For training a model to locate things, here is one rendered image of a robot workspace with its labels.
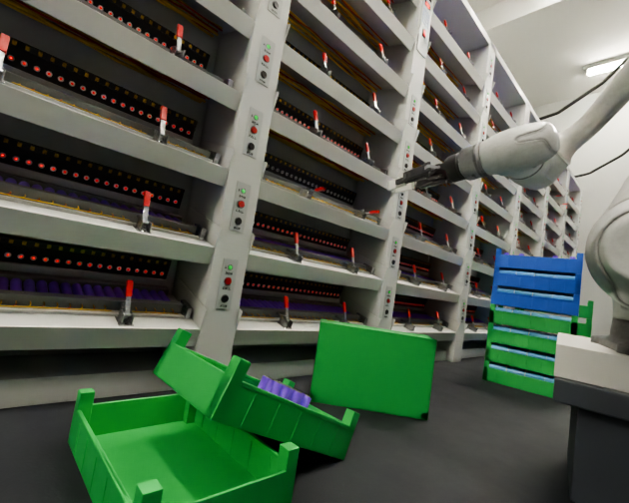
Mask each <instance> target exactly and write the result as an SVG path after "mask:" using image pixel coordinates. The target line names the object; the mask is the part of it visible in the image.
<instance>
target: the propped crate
mask: <svg viewBox="0 0 629 503"><path fill-rule="evenodd" d="M191 336H192V334H191V333H190V332H187V331H185V330H183V329H181V328H178V330H177V331H176V333H175V335H174V336H173V338H172V340H171V341H170V343H169V345H168V346H167V348H166V350H165V351H164V353H163V355H162V357H161V358H160V360H159V362H158V363H157V365H156V367H155V369H154V370H153V373H154V374H155V375H157V376H158V377H159V378H160V379H161V380H163V381H164V382H165V383H166V384H167V385H169V386H170V387H171V388H172V389H173V390H175V391H176V392H177V393H178V394H180V395H181V396H182V397H183V398H184V399H186V400H187V401H188V402H189V403H190V404H192V405H193V406H194V407H195V408H196V409H198V410H199V411H200V412H201V413H202V414H204V415H205V416H206V417H207V418H209V419H210V420H212V421H215V422H218V423H222V424H225V425H228V426H232V427H235V428H238V429H242V430H245V431H248V432H251V433H255V434H258V435H261V436H265V437H267V438H270V439H274V440H277V441H280V442H284V443H287V442H292V443H293V444H295V445H296V446H298V447H300V448H304V449H307V450H310V451H314V452H317V453H320V454H324V455H327V456H330V457H333V458H337V459H340V460H344V458H345V455H346V453H347V450H348V447H349V444H350V441H351V439H352V436H353V433H354V430H355V427H356V424H357V422H358V419H359V413H357V412H354V411H352V410H350V409H348V408H347V409H346V411H345V414H344V416H343V419H342V421H340V420H338V419H336V418H335V417H333V416H331V415H329V414H327V413H325V412H323V411H321V410H319V409H318V408H316V407H314V406H312V405H309V407H308V408H306V407H304V406H301V405H299V404H296V403H294V402H292V401H289V400H287V399H285V398H282V397H280V396H277V395H275V394H273V393H270V392H268V391H266V390H263V389H261V388H258V385H259V383H260V380H258V379H256V378H254V377H251V376H249V375H247V372H248V370H249V368H250V366H251V363H250V362H249V361H247V360H245V359H243V358H241V357H239V356H236V355H233V357H232V359H231V361H230V363H229V365H228V366H226V365H224V364H222V363H220V362H217V361H215V360H213V359H211V358H208V357H206V356H204V355H201V354H199V353H197V352H195V351H192V350H190V349H188V348H186V347H185V346H186V345H187V343H188V341H189V339H190V338H191Z"/></svg>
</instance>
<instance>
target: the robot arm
mask: <svg viewBox="0 0 629 503"><path fill-rule="evenodd" d="M628 102H629V59H628V60H627V62H626V63H625V64H624V65H623V67H622V68H621V69H620V70H619V72H618V73H617V74H616V75H615V77H614V78H613V79H612V80H611V82H610V83H609V84H608V85H607V87H606V88H605V89H604V90H603V92H602V93H601V94H600V95H599V96H598V98H597V99H596V100H595V101H594V103H593V104H592V105H591V106H590V108H589V109H588V110H587V111H586V112H585V113H584V114H583V115H582V116H581V117H580V118H579V119H578V120H577V121H576V122H575V123H574V124H573V125H571V126H570V127H568V128H567V129H565V130H564V131H562V132H560V133H557V131H556V129H555V127H554V126H553V125H552V124H551V123H549V122H537V123H530V124H525V125H521V126H517V127H514V128H511V129H508V130H505V131H503V132H500V133H498V134H495V135H493V136H491V137H490V138H489V139H487V140H485V141H483V142H479V143H477V144H475V145H472V146H469V147H466V148H463V149H461V150H460V152H459V153H457V154H454V155H451V156H448V157H447V158H446V159H445V161H444V163H441V164H436V165H435V166H434V165H432V164H431V162H427V163H425V164H424V165H422V166H419V167H417V168H414V169H412V170H409V171H407V172H404V173H403V177H401V178H398V179H395V180H392V181H389V182H387V190H388V191H391V190H394V193H395V194H397V193H401V192H404V191H408V190H411V189H414V190H415V191H418V188H420V189H421V190H422V189H426V188H431V187H435V186H439V185H443V184H451V183H452V182H454V183H456V182H459V181H463V180H469V181H473V180H477V179H480V178H484V177H488V176H492V175H499V176H505V177H508V178H509V179H510V180H511V181H512V182H514V183H515V184H517V185H519V186H521V187H524V188H527V189H532V190H539V189H543V188H546V187H548V186H550V185H552V184H553V183H554V182H555V181H556V180H557V179H558V178H559V176H560V175H561V173H562V172H563V171H564V170H565V169H566V168H567V167H568V166H569V165H570V164H571V159H572V157H573V155H574V153H575V152H576V151H577V150H578V149H579V148H581V147H582V146H583V145H584V144H585V143H587V142H588V141H589V140H590V139H591V138H592V137H594V136H595V135H596V134H597V133H598V132H599V131H600V130H601V129H602V128H603V127H604V126H605V125H606V124H607V123H608V122H609V121H610V120H611V119H612V118H613V117H614V116H615V115H616V114H617V113H618V112H619V111H620V110H621V109H622V108H623V107H624V106H625V105H626V104H627V103H628ZM585 259H586V264H587V267H588V270H589V272H590V274H591V276H592V277H593V279H594V280H595V282H596V283H597V284H598V286H599V287H600V288H601V289H602V290H603V291H604V292H605V293H607V294H608V295H609V296H610V297H612V303H613V316H612V323H611V328H610V333H609V334H608V335H591V340H590V341H591V342H594V343H598V344H600V345H603V346H605V347H608V348H610V349H613V350H615V351H616V352H618V353H621V354H626V355H629V176H628V178H627V179H626V181H625V182H624V184H623V185H622V187H621V189H620V190H619V192H618V194H617V195H616V197H615V198H614V200H613V201H612V203H611V204H610V206H609V207H608V209H607V210H606V212H605V213H604V214H603V216H602V217H601V218H600V219H599V220H598V221H597V222H596V223H595V225H594V226H593V228H592V229H591V231H590V233H589V235H588V238H587V241H586V246H585ZM615 318H616V319H615Z"/></svg>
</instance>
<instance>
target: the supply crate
mask: <svg viewBox="0 0 629 503"><path fill-rule="evenodd" d="M583 256H584V253H580V252H578V253H577V259H573V258H558V257H542V256H527V255H511V254H502V249H496V256H495V265H494V266H499V267H500V269H502V270H514V271H525V272H536V273H547V274H554V275H556V274H559V275H570V276H575V274H576V273H581V274H582V270H583Z"/></svg>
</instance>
